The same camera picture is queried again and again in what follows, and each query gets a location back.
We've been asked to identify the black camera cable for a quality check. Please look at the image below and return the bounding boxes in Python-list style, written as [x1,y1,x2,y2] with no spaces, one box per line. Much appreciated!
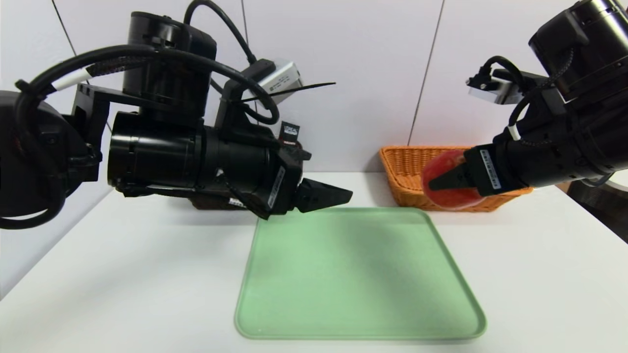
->
[184,0,337,126]
[471,55,545,143]

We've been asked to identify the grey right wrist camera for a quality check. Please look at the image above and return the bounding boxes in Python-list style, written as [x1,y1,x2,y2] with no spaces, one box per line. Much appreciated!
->
[466,74,525,105]

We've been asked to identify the orange wicker basket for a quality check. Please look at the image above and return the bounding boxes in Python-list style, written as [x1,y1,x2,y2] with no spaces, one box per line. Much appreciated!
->
[378,146,533,213]

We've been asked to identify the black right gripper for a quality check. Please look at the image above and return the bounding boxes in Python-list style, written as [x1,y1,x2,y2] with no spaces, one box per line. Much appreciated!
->
[428,127,586,197]

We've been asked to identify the dark wicker stool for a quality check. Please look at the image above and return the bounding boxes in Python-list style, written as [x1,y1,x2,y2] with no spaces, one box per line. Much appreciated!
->
[567,179,628,243]

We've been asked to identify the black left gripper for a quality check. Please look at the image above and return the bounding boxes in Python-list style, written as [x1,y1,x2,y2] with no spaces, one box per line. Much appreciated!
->
[204,126,353,220]

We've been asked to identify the red apple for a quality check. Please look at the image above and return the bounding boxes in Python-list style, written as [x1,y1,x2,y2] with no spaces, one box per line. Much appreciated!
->
[421,150,484,210]

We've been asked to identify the black left camera cable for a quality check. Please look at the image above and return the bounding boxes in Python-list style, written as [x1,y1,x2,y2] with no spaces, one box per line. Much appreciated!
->
[184,0,337,126]

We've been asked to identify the black right camera cable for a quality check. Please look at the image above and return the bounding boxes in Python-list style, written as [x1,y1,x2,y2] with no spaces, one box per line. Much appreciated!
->
[471,55,545,143]

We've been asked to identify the black L'Oreal tube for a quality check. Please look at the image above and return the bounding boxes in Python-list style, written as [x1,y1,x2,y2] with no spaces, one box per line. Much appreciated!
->
[280,122,301,148]

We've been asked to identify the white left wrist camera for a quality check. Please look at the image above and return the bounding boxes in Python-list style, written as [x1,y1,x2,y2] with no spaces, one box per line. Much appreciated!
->
[245,59,305,106]

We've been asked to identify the light green plastic tray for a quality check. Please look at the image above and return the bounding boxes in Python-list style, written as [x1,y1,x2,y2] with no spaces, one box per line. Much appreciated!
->
[234,207,487,340]

